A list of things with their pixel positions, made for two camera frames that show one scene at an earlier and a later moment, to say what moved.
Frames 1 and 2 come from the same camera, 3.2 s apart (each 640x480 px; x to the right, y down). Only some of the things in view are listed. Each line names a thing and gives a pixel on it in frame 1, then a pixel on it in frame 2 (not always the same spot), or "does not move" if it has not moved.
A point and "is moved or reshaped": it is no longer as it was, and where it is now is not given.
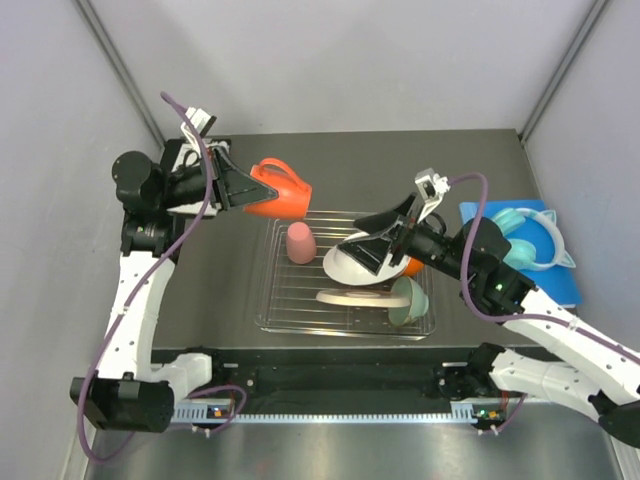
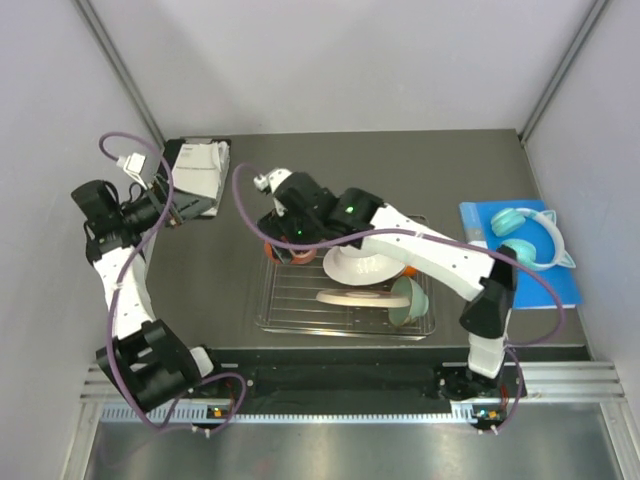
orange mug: (294, 194) is moved or reshaped
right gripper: (369, 253) to (277, 225)
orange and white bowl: (414, 267) does not move
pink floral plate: (365, 297) does not move
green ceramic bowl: (406, 287) does not move
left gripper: (234, 188) to (185, 206)
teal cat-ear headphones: (522, 253) does not move
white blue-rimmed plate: (338, 265) does not move
